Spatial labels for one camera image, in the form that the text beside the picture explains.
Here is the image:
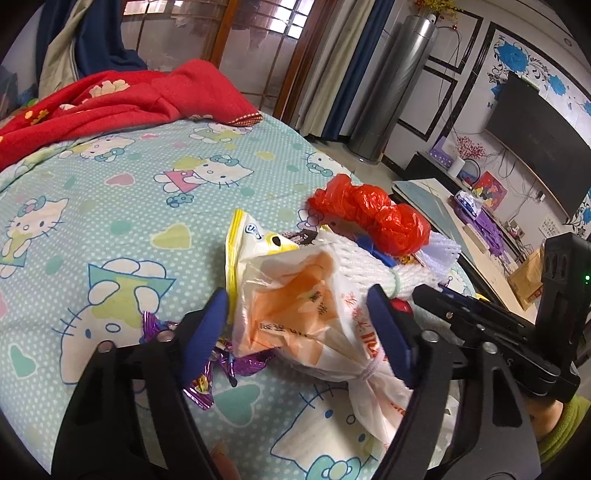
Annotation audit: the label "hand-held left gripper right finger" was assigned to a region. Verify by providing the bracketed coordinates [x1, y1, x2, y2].
[367, 284, 543, 480]

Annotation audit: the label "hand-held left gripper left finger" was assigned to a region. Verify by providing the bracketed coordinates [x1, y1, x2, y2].
[51, 288, 241, 480]

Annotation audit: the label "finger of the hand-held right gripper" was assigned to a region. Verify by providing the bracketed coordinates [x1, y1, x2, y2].
[436, 283, 541, 326]
[412, 285, 580, 398]

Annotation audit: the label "white foam fruit net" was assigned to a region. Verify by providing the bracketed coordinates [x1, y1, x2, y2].
[314, 231, 462, 301]

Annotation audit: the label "blue plastic piece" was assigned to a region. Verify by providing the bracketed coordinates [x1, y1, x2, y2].
[355, 233, 398, 266]

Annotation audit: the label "white and orange plastic bag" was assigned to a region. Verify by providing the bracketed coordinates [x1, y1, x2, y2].
[231, 244, 416, 455]

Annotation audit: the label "yellow and white snack packet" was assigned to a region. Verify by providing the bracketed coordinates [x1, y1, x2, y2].
[225, 209, 301, 301]

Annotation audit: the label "red plastic bag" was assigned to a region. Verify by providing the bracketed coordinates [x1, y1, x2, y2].
[308, 174, 432, 257]

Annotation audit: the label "person's right forearm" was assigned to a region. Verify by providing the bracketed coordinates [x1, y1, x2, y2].
[522, 392, 591, 469]

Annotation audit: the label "brown paper food bag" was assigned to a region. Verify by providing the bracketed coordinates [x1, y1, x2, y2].
[508, 247, 546, 310]

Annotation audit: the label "purple candy wrapper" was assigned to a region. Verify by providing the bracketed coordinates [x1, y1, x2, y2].
[141, 311, 178, 344]
[217, 339, 273, 388]

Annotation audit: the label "printed foil candy wrapper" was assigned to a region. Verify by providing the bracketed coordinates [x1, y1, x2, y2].
[182, 369, 218, 411]

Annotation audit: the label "white tissue packet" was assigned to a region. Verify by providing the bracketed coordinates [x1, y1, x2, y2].
[455, 191, 483, 213]

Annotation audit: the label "blue and beige coffee table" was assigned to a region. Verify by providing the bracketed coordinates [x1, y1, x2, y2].
[392, 178, 541, 324]

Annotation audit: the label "colourful painting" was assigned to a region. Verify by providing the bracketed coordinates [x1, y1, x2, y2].
[471, 172, 509, 210]

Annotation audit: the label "brown snack wrapper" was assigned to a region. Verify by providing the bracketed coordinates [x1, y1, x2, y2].
[281, 229, 319, 247]

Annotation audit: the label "round blue ornament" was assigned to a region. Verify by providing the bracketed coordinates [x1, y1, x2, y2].
[459, 158, 483, 188]

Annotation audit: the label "dark television cabinet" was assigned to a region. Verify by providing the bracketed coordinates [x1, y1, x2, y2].
[404, 151, 546, 259]

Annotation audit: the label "purple box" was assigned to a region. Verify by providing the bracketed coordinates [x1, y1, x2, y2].
[428, 136, 458, 169]

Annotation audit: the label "black television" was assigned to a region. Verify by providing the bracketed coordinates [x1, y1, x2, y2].
[487, 73, 591, 217]

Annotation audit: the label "red branch decoration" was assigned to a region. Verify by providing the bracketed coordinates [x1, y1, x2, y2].
[455, 136, 488, 160]

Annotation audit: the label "cartoon cat printed bedsheet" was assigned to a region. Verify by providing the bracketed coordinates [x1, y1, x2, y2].
[0, 113, 467, 480]

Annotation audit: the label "silver standing air conditioner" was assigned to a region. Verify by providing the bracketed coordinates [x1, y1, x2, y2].
[346, 11, 439, 162]

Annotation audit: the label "red flowered blanket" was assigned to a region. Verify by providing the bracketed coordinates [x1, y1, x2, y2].
[0, 59, 264, 171]

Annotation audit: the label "dark blue curtain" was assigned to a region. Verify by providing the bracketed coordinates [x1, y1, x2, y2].
[323, 0, 411, 144]
[36, 0, 148, 97]

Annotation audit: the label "beige curtain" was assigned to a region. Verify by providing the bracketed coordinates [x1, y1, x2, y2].
[39, 0, 95, 95]
[298, 0, 384, 137]

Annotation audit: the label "wooden glass sliding door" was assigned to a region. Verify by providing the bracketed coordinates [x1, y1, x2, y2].
[120, 0, 342, 125]

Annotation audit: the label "yellow artificial flowers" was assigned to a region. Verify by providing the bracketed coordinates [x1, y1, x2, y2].
[416, 0, 462, 19]

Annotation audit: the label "blue flower wall decal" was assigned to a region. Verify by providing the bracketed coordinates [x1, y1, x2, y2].
[489, 37, 568, 97]

